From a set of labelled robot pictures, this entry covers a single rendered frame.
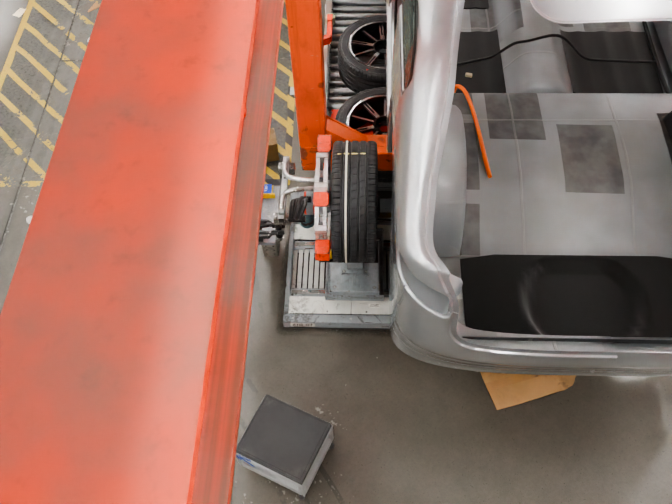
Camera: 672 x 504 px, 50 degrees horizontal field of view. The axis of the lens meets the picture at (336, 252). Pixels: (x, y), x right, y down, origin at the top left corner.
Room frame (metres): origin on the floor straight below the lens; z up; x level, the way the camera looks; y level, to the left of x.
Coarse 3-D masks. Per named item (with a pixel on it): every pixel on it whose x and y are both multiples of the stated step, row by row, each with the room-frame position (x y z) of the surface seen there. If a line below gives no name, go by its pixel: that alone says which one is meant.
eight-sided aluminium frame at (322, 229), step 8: (320, 152) 2.52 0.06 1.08; (328, 152) 2.52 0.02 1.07; (320, 160) 2.44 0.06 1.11; (328, 160) 2.44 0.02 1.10; (320, 168) 2.59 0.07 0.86; (328, 168) 2.59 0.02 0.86; (328, 176) 2.59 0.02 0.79; (320, 184) 2.27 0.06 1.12; (328, 184) 2.57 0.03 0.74; (320, 216) 2.43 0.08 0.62; (328, 216) 2.43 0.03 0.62; (320, 224) 2.12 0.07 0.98; (328, 224) 2.37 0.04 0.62; (320, 232) 2.09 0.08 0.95; (328, 232) 2.32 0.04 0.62
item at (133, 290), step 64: (128, 0) 0.97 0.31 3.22; (192, 0) 0.96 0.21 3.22; (256, 0) 0.96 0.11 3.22; (128, 64) 0.82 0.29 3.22; (192, 64) 0.82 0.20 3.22; (256, 64) 1.07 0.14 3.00; (64, 128) 0.70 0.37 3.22; (128, 128) 0.69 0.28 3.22; (192, 128) 0.69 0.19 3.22; (256, 128) 0.90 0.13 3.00; (64, 192) 0.59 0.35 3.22; (128, 192) 0.58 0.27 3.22; (192, 192) 0.58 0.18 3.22; (256, 192) 0.75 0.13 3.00; (64, 256) 0.49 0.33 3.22; (128, 256) 0.48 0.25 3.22; (192, 256) 0.48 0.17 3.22; (256, 256) 0.63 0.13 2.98; (0, 320) 0.40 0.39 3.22; (64, 320) 0.40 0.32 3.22; (128, 320) 0.39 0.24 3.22; (192, 320) 0.39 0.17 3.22; (0, 384) 0.32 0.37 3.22; (64, 384) 0.32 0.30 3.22; (128, 384) 0.31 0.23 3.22; (192, 384) 0.31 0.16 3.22; (0, 448) 0.25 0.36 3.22; (64, 448) 0.25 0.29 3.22; (128, 448) 0.24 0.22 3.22; (192, 448) 0.24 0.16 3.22
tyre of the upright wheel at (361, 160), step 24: (336, 144) 2.51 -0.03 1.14; (360, 144) 2.50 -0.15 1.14; (336, 168) 2.32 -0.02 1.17; (360, 168) 2.31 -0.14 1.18; (336, 192) 2.20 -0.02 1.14; (360, 192) 2.19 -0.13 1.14; (336, 216) 2.10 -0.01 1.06; (360, 216) 2.10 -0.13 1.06; (336, 240) 2.04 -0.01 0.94; (360, 240) 2.03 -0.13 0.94
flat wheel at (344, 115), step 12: (360, 96) 3.50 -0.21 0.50; (372, 96) 3.49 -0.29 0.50; (384, 96) 3.49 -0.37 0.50; (348, 108) 3.39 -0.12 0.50; (360, 108) 3.44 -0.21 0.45; (372, 108) 3.40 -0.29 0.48; (384, 108) 3.40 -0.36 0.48; (348, 120) 3.29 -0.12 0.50; (360, 120) 3.31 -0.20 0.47; (372, 120) 3.29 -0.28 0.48; (384, 120) 3.32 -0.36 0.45; (384, 132) 3.18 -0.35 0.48; (384, 180) 2.93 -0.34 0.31
